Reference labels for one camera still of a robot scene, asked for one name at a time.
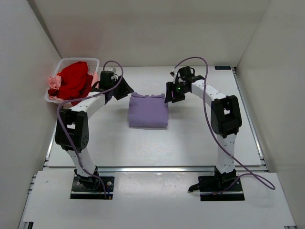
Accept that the purple t-shirt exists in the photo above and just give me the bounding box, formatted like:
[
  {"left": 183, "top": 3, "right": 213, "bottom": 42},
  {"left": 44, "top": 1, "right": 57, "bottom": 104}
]
[{"left": 128, "top": 93, "right": 169, "bottom": 128}]

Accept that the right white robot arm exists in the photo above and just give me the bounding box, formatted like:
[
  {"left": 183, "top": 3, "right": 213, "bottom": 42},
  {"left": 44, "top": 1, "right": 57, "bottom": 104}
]
[{"left": 165, "top": 66, "right": 242, "bottom": 190}]

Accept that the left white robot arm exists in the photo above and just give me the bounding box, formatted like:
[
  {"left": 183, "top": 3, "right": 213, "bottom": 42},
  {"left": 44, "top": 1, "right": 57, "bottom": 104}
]
[{"left": 55, "top": 70, "right": 134, "bottom": 191}]

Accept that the white plastic basket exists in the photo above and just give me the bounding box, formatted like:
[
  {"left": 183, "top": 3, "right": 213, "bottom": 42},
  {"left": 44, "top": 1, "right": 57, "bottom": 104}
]
[{"left": 45, "top": 58, "right": 100, "bottom": 104}]

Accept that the pink t-shirt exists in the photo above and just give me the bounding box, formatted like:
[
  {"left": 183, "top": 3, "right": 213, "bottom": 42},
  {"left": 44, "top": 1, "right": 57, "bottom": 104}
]
[{"left": 48, "top": 71, "right": 100, "bottom": 101}]

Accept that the dark red t-shirt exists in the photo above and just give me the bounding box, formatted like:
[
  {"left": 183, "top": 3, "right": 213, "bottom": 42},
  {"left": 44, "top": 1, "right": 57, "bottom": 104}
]
[{"left": 47, "top": 73, "right": 95, "bottom": 109}]

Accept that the aluminium rail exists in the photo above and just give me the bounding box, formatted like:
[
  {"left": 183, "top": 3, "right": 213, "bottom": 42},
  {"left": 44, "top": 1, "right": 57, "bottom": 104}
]
[{"left": 43, "top": 157, "right": 268, "bottom": 173}]

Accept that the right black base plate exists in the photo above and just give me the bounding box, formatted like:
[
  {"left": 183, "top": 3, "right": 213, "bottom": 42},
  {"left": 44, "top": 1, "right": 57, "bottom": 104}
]
[{"left": 188, "top": 176, "right": 245, "bottom": 201}]

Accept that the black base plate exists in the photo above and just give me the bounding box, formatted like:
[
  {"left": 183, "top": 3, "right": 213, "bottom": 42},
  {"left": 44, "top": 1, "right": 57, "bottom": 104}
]
[
  {"left": 188, "top": 176, "right": 245, "bottom": 201},
  {"left": 70, "top": 175, "right": 115, "bottom": 200}
]

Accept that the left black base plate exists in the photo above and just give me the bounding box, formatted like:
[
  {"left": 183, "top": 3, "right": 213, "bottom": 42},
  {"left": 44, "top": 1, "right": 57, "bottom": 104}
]
[{"left": 70, "top": 175, "right": 115, "bottom": 200}]

